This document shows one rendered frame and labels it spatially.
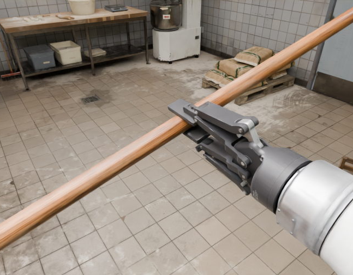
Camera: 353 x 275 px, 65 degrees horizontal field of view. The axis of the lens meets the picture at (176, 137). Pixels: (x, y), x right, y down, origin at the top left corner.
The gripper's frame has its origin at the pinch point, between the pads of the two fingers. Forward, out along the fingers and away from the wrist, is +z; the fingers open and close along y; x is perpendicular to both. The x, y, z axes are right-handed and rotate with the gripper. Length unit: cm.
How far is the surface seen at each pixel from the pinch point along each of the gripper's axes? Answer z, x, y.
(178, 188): 114, 43, 161
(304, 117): 124, 240, 209
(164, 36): 395, 225, 151
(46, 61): 430, 31, 121
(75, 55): 430, 75, 132
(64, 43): 477, 75, 122
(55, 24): 413, 65, 74
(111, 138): 220, 30, 157
